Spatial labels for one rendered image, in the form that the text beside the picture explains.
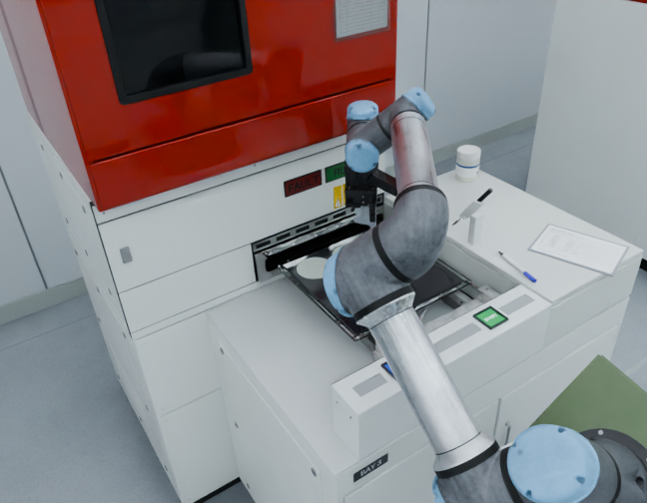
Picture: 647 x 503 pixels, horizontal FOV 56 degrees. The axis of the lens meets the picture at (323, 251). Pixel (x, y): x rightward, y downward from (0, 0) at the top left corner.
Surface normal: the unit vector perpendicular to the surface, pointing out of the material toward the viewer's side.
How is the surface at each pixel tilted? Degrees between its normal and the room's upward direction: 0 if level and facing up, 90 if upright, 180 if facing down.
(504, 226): 0
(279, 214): 90
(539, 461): 38
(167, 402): 90
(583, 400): 45
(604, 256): 0
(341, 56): 90
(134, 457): 0
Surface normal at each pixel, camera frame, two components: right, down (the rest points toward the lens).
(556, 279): -0.04, -0.82
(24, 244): 0.55, 0.45
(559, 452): -0.58, -0.46
